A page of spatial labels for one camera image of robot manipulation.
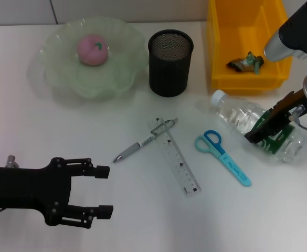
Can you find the clear green-label water bottle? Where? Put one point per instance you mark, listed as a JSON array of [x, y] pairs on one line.
[[237, 113]]

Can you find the pale green glass fruit plate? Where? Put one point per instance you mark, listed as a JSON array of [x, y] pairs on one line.
[[116, 65]]

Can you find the green plastic wrapper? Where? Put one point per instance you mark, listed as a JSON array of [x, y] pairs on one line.
[[247, 64]]

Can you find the pink toy peach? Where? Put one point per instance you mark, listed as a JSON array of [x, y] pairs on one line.
[[91, 51]]

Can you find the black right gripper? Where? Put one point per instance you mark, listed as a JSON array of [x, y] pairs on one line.
[[291, 105]]

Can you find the clear plastic ruler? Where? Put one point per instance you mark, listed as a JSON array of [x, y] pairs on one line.
[[178, 165]]

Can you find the yellow plastic bin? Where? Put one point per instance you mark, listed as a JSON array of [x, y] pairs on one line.
[[221, 73]]

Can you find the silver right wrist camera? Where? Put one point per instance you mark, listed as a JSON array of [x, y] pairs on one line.
[[292, 34]]

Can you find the blue scissors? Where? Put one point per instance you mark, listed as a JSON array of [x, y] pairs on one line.
[[230, 165]]

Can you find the black mesh pen holder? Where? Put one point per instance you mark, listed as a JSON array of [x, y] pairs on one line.
[[169, 68]]

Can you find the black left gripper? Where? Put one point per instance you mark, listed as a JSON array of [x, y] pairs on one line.
[[24, 187]]

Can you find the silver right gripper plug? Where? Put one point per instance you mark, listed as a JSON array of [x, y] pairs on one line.
[[297, 111]]

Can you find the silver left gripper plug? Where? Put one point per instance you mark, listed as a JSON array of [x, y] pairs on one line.
[[11, 160]]

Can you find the grey white ballpoint pen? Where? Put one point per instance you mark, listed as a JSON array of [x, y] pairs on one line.
[[145, 140]]

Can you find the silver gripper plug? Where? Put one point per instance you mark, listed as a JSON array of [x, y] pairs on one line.
[[11, 160], [297, 111]]

